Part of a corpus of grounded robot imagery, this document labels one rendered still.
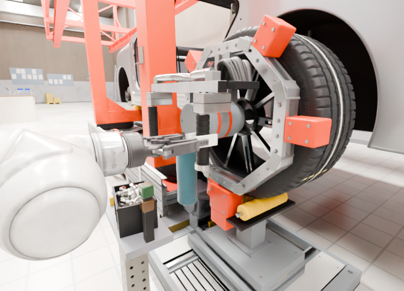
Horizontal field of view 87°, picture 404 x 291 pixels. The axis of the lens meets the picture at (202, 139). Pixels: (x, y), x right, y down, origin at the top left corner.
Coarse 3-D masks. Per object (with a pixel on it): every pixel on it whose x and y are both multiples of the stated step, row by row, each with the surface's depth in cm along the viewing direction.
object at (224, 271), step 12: (204, 228) 123; (192, 240) 118; (204, 240) 118; (204, 252) 109; (216, 252) 109; (216, 264) 101; (228, 264) 102; (300, 264) 100; (228, 276) 94; (240, 276) 96; (288, 276) 95; (300, 276) 102; (228, 288) 95; (240, 288) 88; (252, 288) 90; (276, 288) 90
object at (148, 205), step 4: (140, 200) 70; (148, 200) 69; (152, 200) 70; (140, 204) 70; (144, 204) 68; (148, 204) 69; (152, 204) 70; (140, 208) 71; (144, 208) 68; (148, 208) 69; (152, 208) 70; (144, 212) 69
